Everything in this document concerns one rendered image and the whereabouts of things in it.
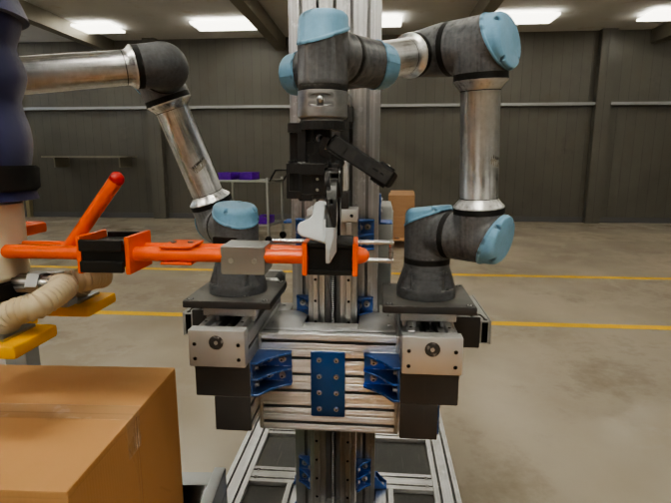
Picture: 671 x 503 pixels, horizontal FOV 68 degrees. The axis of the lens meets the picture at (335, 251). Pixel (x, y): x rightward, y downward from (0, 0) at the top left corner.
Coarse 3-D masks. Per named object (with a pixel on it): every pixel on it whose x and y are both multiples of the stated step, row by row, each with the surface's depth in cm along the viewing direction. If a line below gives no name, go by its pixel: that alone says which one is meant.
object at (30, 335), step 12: (24, 324) 76; (36, 324) 78; (48, 324) 78; (0, 336) 71; (12, 336) 72; (24, 336) 72; (36, 336) 73; (48, 336) 76; (0, 348) 69; (12, 348) 69; (24, 348) 71
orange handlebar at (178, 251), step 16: (32, 224) 103; (176, 240) 82; (192, 240) 82; (16, 256) 78; (32, 256) 78; (48, 256) 78; (64, 256) 78; (144, 256) 77; (160, 256) 77; (176, 256) 77; (192, 256) 77; (208, 256) 76; (272, 256) 76; (288, 256) 76; (368, 256) 78
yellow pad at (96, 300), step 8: (88, 296) 92; (96, 296) 93; (104, 296) 93; (112, 296) 95; (80, 304) 88; (88, 304) 88; (96, 304) 90; (104, 304) 92; (56, 312) 88; (64, 312) 88; (72, 312) 87; (80, 312) 87; (88, 312) 87
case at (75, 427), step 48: (0, 384) 97; (48, 384) 97; (96, 384) 97; (144, 384) 97; (0, 432) 80; (48, 432) 80; (96, 432) 80; (144, 432) 90; (0, 480) 68; (48, 480) 68; (96, 480) 73; (144, 480) 90
